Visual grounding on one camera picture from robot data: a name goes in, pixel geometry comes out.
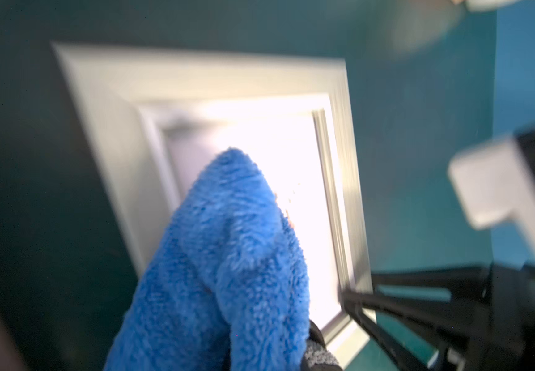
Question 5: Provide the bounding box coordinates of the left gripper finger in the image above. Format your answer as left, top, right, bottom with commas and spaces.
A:
301, 321, 343, 371

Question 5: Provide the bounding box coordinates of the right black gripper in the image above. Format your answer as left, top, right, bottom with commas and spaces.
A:
342, 264, 535, 370

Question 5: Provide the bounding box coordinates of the blue and grey cloth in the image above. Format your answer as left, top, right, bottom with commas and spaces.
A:
104, 148, 311, 370

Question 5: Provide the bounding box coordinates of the green picture frame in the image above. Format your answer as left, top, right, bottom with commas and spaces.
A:
54, 44, 372, 367

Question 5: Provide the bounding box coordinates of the white pot with flowers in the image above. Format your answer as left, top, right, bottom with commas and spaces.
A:
451, 0, 520, 12

